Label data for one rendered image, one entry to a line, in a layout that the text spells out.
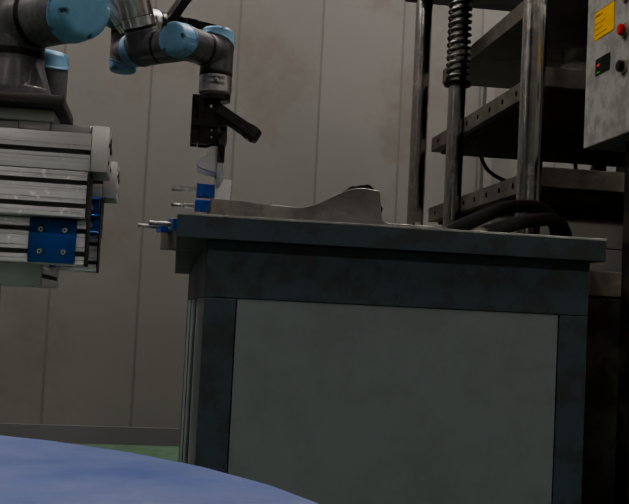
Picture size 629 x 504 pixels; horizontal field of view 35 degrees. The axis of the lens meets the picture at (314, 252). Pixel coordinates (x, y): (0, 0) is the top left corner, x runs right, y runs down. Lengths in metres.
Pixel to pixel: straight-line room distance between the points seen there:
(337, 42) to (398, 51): 0.30
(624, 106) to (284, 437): 1.10
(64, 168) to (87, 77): 2.85
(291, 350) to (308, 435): 0.14
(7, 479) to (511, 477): 1.39
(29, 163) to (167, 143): 2.79
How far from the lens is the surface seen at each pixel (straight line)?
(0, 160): 2.00
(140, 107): 4.78
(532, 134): 2.48
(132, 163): 4.74
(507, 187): 2.77
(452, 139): 3.21
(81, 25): 1.95
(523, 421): 1.68
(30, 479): 0.35
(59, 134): 1.99
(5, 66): 2.03
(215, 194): 2.25
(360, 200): 2.23
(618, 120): 2.30
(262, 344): 1.58
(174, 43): 2.21
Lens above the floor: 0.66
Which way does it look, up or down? 3 degrees up
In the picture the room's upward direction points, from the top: 3 degrees clockwise
